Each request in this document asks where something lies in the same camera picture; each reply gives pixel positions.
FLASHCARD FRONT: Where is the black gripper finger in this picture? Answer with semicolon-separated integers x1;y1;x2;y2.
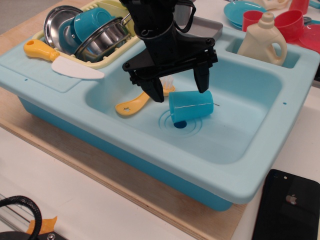
140;77;164;103
193;62;210;93

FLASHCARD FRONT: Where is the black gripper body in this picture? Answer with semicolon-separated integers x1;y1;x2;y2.
122;19;218;86

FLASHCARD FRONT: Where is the blue plastic cup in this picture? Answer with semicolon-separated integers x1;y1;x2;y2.
168;90;214;123

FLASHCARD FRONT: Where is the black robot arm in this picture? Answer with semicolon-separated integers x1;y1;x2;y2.
121;0;218;103

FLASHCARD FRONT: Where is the red plastic cup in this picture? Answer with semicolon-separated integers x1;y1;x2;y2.
242;10;263;32

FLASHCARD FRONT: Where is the red tall cup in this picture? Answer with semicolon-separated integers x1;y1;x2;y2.
289;0;310;15

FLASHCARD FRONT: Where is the yellow dish brush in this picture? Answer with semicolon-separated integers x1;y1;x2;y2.
114;75;176;116

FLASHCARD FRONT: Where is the cream detergent bottle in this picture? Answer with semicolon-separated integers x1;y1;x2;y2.
237;11;287;66

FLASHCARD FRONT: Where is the steel pot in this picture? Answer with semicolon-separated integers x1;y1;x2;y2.
74;14;132;63

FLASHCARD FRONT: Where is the pale yellow dish rack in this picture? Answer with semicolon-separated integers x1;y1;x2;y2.
33;0;140;69

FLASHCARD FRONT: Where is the blue plate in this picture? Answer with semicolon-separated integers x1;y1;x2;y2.
223;1;267;30

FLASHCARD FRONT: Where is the blue bowl in rack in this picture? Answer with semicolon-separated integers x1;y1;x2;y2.
73;7;115;42

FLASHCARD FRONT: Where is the light blue toy sink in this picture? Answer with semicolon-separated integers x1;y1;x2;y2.
0;27;320;211

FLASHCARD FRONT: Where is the cream toy object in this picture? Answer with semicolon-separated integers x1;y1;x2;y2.
253;0;289;10

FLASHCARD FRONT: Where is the red plastic bowl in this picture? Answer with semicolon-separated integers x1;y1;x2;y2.
274;9;304;43

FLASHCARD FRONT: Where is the steel pot lid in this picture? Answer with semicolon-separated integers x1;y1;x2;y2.
43;5;83;55

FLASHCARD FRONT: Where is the red plate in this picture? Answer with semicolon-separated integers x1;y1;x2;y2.
299;24;320;53

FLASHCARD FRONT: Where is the plywood board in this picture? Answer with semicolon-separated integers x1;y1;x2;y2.
0;0;248;240

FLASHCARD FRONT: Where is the black smartphone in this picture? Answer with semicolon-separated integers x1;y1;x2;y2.
252;169;320;240

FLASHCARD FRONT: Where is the orange tape piece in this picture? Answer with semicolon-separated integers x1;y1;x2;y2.
26;216;58;235

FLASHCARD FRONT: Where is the yellow handled toy knife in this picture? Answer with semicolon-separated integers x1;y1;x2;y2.
23;39;105;80

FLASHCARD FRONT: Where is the black braided cable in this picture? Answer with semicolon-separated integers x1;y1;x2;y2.
0;195;43;240

